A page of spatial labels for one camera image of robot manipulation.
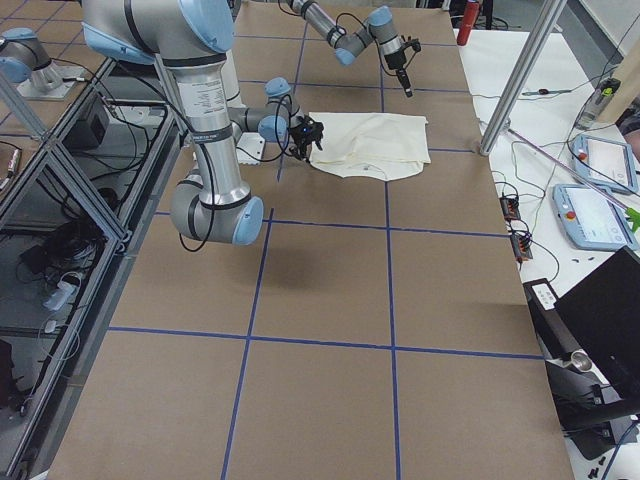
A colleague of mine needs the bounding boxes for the cream long-sleeve cat shirt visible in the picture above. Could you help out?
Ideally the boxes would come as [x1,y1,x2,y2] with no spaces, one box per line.
[310,112,431,181]

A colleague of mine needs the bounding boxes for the black orange usb hub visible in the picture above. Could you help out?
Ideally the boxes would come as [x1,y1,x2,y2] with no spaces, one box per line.
[499,196,521,221]

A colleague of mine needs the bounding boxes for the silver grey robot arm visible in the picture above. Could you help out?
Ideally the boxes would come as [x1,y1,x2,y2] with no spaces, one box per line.
[81,1,323,245]
[286,1,421,98]

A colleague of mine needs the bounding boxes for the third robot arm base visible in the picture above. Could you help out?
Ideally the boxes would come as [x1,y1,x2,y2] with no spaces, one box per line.
[1,27,85,100]

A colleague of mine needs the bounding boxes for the aluminium frame cabinet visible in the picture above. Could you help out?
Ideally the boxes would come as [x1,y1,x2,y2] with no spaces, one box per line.
[1,60,183,479]

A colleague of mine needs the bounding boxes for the red bottle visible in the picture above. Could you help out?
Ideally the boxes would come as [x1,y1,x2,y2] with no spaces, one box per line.
[456,0,480,46]

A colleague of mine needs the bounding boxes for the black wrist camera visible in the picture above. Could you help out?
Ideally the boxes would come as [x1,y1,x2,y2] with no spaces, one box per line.
[401,36,422,53]

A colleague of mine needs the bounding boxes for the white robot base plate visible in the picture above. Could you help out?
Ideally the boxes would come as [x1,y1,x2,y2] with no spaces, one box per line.
[192,132,266,166]

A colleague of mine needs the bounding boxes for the aluminium frame post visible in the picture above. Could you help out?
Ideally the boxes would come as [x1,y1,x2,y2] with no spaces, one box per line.
[479,0,567,156]

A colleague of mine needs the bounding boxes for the blue teach pendant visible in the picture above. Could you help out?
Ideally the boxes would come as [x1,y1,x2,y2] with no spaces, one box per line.
[570,134,639,194]
[552,184,639,251]

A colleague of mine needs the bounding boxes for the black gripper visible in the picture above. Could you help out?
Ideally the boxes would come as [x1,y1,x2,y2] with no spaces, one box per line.
[290,115,324,161]
[384,49,413,98]

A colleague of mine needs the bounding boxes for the far blue teach pendant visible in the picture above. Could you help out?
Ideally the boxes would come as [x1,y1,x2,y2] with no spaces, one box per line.
[570,134,639,194]

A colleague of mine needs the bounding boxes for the near blue teach pendant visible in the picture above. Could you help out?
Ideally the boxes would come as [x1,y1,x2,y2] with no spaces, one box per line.
[552,184,639,251]

